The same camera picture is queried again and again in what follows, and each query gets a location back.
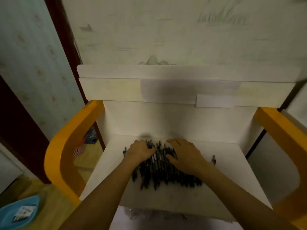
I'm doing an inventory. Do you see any person's left hand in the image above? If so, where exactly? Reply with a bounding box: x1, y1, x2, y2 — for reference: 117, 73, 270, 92
124, 140, 158, 169

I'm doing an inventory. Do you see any person's right hand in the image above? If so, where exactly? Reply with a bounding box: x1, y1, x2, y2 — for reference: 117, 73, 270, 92
166, 139, 209, 176

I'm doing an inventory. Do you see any pile of black pens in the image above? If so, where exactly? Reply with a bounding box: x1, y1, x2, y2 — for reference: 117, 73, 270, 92
123, 139, 202, 191

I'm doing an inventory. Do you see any person's right forearm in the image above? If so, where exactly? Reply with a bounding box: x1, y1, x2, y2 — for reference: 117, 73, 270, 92
196, 160, 299, 230

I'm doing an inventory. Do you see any person's left forearm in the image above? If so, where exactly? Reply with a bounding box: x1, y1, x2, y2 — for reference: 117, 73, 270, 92
59, 158, 144, 230

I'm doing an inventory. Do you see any blue bag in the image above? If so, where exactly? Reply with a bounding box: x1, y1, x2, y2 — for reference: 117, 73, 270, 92
83, 126, 99, 144

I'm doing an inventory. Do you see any red plastic basket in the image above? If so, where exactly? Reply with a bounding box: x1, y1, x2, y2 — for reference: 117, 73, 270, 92
73, 138, 86, 158

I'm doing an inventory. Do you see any small white paper strip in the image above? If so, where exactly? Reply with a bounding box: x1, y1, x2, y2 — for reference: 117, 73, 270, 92
196, 93, 235, 109

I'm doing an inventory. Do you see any large white paper sheet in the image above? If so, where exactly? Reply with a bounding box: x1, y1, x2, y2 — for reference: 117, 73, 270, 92
140, 79, 241, 105

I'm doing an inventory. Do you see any black and white packet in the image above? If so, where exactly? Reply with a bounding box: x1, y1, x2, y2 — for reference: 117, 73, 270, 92
12, 205, 37, 223

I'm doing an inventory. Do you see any white door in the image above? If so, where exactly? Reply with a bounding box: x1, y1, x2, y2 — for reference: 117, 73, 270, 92
0, 142, 24, 194

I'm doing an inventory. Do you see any blue plastic basin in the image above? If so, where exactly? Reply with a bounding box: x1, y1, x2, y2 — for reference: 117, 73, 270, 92
0, 195, 41, 230

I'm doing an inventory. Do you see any dark brown corner trim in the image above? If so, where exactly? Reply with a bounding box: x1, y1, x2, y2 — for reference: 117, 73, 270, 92
43, 0, 106, 151

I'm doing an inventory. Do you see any dark brown door frame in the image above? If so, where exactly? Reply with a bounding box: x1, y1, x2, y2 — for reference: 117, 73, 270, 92
0, 75, 51, 185

